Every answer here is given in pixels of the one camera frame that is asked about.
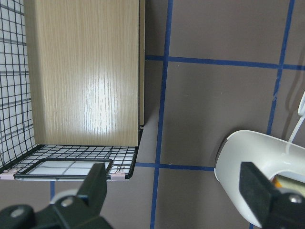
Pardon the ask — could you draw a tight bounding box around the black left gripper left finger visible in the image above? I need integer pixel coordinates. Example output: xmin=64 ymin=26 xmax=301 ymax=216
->
xmin=0 ymin=163 xmax=112 ymax=229

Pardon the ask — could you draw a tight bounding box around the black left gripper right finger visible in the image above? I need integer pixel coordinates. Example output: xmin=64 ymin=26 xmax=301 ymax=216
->
xmin=239 ymin=162 xmax=305 ymax=229

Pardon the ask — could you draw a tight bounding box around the white toaster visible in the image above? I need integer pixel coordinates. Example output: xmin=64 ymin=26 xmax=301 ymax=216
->
xmin=214 ymin=130 xmax=305 ymax=229

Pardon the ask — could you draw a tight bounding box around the bread slice in toaster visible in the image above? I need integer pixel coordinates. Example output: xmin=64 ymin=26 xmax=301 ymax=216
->
xmin=272 ymin=175 xmax=305 ymax=190

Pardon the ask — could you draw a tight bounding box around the white power cord with plug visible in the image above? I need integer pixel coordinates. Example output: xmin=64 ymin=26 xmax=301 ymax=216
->
xmin=287 ymin=89 xmax=305 ymax=144

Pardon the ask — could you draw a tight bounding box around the wire basket with wooden shelf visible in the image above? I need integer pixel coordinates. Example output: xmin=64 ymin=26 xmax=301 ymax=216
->
xmin=0 ymin=0 xmax=145 ymax=181

